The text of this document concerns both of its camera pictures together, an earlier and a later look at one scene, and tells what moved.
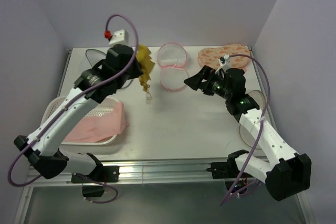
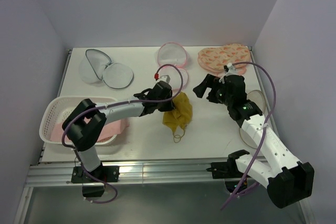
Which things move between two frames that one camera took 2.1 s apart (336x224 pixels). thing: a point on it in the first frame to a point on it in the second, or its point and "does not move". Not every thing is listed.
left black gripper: x=136 y=72 to x=169 y=107
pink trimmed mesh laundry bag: x=172 y=57 does not move
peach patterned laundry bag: x=238 y=54 does not move
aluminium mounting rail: x=152 y=171 does not move
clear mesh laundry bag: x=260 y=98 does not move
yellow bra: x=146 y=63 to x=178 y=119
